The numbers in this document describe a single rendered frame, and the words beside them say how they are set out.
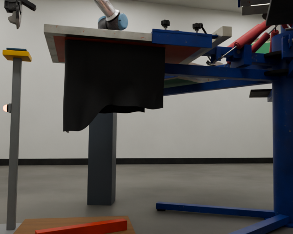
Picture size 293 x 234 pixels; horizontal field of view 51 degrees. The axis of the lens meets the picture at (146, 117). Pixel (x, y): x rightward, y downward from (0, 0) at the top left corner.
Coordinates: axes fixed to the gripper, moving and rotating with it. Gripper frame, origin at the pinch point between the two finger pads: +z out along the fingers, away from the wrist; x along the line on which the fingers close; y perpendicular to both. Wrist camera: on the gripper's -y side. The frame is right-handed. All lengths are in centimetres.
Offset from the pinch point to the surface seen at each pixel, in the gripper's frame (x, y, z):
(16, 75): 2.0, -0.2, 27.8
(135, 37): 41, -58, 14
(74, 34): 41, -30, 15
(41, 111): -368, 23, 20
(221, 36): 45, -99, 11
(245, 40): 21, -127, 3
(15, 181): 2, -2, 84
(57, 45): 21.8, -22.3, 15.0
